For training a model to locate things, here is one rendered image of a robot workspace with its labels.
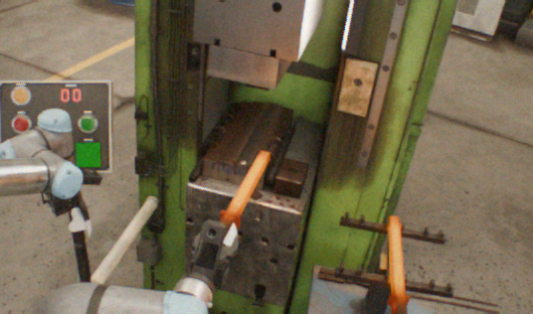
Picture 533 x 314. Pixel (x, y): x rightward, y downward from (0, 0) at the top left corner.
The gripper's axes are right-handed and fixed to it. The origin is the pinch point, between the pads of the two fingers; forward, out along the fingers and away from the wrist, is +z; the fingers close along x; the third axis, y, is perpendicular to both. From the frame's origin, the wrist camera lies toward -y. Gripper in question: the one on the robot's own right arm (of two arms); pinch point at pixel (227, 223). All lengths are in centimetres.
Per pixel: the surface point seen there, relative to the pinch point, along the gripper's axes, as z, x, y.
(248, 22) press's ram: 40, -10, -34
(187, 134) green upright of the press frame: 56, -32, 15
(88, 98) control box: 34, -56, -4
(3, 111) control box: 21, -78, -1
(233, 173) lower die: 42.1, -10.7, 15.8
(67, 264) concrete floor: 65, -98, 110
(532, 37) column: 564, 214, 79
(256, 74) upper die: 40.7, -6.5, -19.3
